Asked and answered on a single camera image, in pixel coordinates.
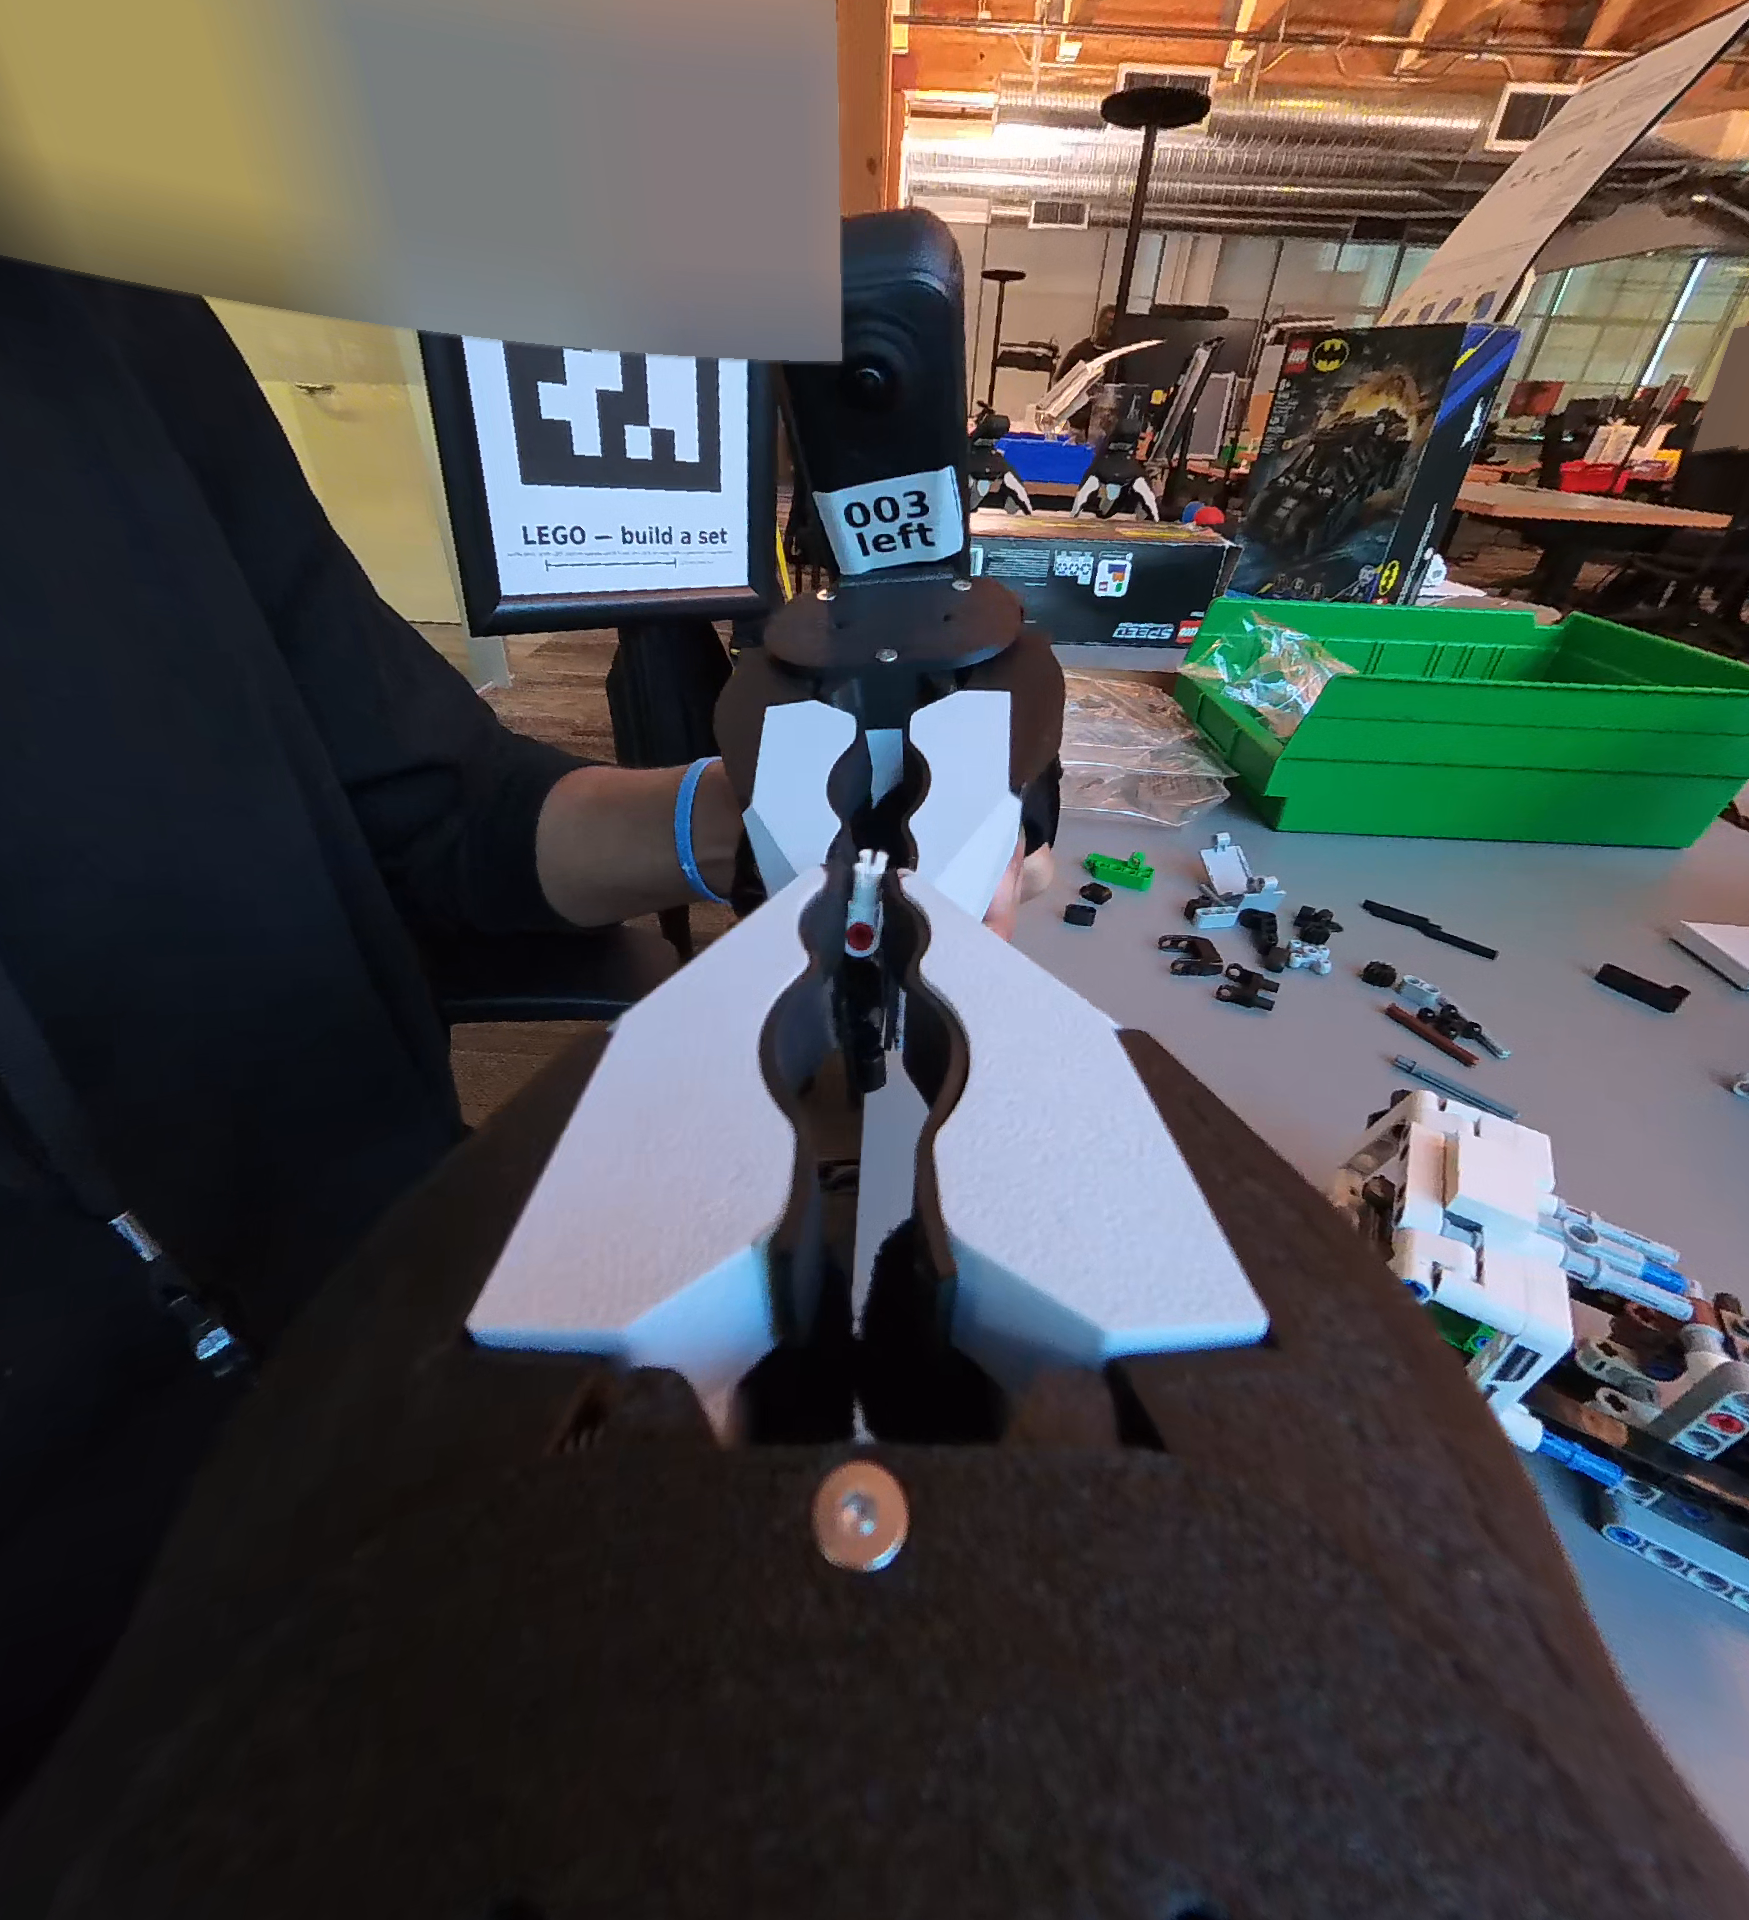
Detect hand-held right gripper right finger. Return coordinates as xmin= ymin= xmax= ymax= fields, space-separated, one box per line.
xmin=856 ymin=867 xmax=1274 ymax=1412

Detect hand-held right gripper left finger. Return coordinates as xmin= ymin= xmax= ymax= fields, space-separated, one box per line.
xmin=465 ymin=867 xmax=864 ymax=1449

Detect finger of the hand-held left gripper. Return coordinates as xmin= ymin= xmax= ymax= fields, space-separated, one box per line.
xmin=741 ymin=699 xmax=864 ymax=896
xmin=887 ymin=689 xmax=1029 ymax=920

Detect person's left forearm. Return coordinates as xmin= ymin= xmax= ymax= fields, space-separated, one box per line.
xmin=424 ymin=720 xmax=695 ymax=947

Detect flat black lego box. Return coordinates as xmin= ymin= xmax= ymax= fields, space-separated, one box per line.
xmin=968 ymin=510 xmax=1246 ymax=650

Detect scattered small lego pieces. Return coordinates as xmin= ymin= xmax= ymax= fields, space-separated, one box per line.
xmin=1062 ymin=832 xmax=1517 ymax=1118

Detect clear bag of lego parts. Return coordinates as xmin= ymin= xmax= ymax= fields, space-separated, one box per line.
xmin=1207 ymin=615 xmax=1359 ymax=740

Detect long black lego piece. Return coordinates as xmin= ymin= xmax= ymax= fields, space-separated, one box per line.
xmin=1361 ymin=896 xmax=1501 ymax=963

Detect white lego vehicle build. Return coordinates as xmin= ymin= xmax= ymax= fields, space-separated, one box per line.
xmin=1328 ymin=1089 xmax=1749 ymax=1647

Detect tall dark lego box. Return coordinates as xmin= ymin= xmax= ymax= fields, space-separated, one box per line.
xmin=1237 ymin=320 xmax=1523 ymax=611

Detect person's left hand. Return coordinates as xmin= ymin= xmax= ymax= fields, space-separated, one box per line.
xmin=693 ymin=753 xmax=760 ymax=905

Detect blue wristband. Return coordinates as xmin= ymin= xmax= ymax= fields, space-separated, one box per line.
xmin=672 ymin=756 xmax=733 ymax=905

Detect empty clear plastic bags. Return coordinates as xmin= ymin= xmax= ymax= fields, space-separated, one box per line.
xmin=1059 ymin=674 xmax=1240 ymax=831

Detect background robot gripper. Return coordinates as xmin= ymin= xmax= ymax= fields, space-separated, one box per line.
xmin=1074 ymin=423 xmax=1164 ymax=522
xmin=963 ymin=404 xmax=1035 ymax=522

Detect black floor lamp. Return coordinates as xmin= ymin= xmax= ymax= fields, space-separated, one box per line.
xmin=1098 ymin=85 xmax=1215 ymax=324

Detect black framed sign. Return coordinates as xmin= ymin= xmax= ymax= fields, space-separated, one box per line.
xmin=418 ymin=330 xmax=785 ymax=641

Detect green plastic bin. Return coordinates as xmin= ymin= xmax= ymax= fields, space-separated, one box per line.
xmin=1170 ymin=594 xmax=1749 ymax=851

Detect person's black-clad torso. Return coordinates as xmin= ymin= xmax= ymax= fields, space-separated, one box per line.
xmin=0 ymin=239 xmax=620 ymax=1920

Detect wooden background table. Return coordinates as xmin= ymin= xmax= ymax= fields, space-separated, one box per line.
xmin=1446 ymin=479 xmax=1743 ymax=604

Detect white banner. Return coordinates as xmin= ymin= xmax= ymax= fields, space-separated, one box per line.
xmin=1380 ymin=0 xmax=1749 ymax=328

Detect black lanyard with metal clip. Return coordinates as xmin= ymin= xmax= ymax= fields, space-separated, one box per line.
xmin=0 ymin=810 xmax=259 ymax=1383

